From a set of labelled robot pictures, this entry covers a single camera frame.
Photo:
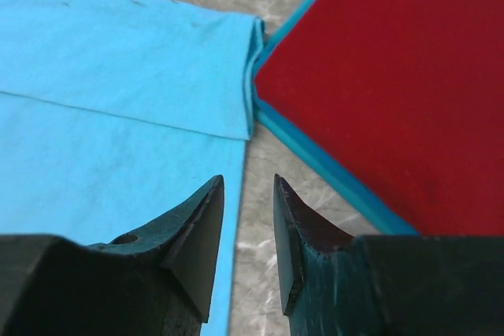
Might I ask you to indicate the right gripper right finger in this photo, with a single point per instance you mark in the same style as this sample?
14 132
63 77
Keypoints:
332 283

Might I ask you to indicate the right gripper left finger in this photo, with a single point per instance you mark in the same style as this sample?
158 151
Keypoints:
154 280

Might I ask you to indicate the light blue t-shirt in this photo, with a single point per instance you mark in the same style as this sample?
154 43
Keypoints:
113 111

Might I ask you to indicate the folded teal t-shirt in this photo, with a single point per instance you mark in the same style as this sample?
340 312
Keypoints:
338 178

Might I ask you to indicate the folded red t-shirt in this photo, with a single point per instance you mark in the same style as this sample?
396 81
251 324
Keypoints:
407 96

